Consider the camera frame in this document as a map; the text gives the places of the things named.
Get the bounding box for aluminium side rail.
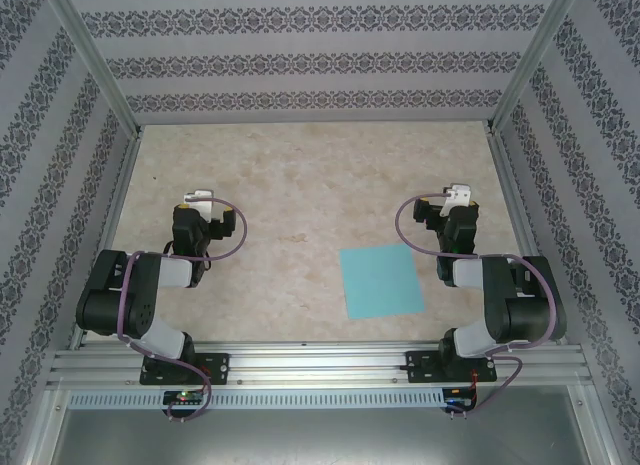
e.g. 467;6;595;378
67;127;146;349
484;124;569;346

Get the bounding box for grey metal sheet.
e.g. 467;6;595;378
49;384;601;465

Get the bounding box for purple cable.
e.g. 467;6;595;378
115;197;249;424
395;192;559;421

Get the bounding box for light blue paper sheet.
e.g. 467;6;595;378
338;243;426;320

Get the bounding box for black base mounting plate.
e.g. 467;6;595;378
139;353;231;386
406;349;498;385

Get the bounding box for slotted grey cable duct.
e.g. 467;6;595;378
67;389;446;410

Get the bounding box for small circuit board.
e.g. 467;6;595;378
444;388;476;411
163;390;205;407

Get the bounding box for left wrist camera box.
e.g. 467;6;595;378
183;188;217;220

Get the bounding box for aluminium mounting rail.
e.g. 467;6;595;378
47;340;594;389

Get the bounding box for aluminium frame post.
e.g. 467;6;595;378
42;0;144;136
484;0;599;136

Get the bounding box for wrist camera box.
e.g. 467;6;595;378
442;183;474;216
183;188;217;220

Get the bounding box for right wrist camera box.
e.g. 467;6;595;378
442;183;474;216

